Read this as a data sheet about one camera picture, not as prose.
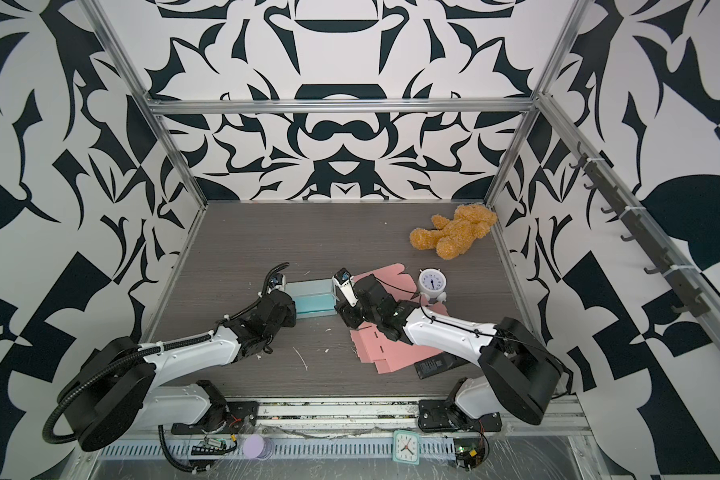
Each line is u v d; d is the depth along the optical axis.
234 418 0.73
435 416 0.74
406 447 0.69
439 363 0.82
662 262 0.50
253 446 0.64
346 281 0.73
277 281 0.78
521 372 0.43
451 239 0.95
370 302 0.65
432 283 0.96
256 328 0.66
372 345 0.85
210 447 0.73
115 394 0.42
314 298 0.90
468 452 0.71
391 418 0.76
